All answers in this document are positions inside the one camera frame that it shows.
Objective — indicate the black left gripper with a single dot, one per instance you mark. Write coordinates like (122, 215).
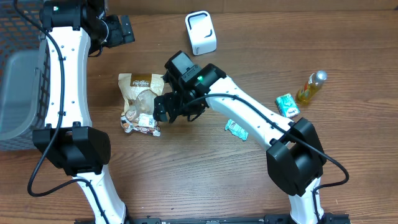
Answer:
(125, 30)

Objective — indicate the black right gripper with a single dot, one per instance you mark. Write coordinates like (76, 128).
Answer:
(173, 100)

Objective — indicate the brown snack bag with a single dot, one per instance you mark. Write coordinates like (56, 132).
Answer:
(139, 92)

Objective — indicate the teal wet wipes pack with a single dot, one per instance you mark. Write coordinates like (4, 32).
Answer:
(236, 130)

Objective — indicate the small teal tissue pack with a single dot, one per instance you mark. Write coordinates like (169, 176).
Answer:
(287, 106)

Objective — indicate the yellow liquid bottle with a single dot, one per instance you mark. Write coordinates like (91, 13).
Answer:
(311, 87)

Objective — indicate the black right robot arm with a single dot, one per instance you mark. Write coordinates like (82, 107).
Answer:
(293, 149)

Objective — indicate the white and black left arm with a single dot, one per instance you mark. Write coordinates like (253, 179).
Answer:
(76, 31)

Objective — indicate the white barcode scanner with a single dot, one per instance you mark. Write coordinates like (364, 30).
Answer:
(201, 32)

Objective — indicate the grey plastic mesh basket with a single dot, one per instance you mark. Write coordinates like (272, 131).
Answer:
(25, 79)

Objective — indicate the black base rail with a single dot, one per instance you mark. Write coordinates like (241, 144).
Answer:
(328, 218)

